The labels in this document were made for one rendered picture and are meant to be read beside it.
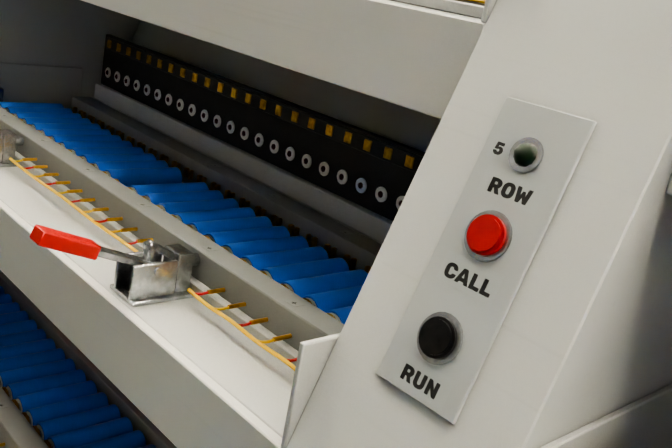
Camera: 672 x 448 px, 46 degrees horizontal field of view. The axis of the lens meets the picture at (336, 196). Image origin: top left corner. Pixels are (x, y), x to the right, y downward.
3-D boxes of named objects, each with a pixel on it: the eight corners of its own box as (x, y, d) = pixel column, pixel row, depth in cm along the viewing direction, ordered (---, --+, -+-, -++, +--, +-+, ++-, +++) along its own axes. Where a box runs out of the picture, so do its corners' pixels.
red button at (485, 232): (491, 260, 29) (509, 221, 29) (458, 245, 31) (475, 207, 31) (503, 266, 30) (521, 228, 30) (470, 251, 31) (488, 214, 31)
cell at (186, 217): (239, 222, 60) (164, 229, 56) (246, 202, 59) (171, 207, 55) (252, 236, 59) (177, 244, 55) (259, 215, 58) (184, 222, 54)
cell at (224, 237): (288, 255, 56) (211, 265, 52) (272, 245, 57) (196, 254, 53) (292, 230, 56) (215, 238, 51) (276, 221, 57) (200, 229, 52)
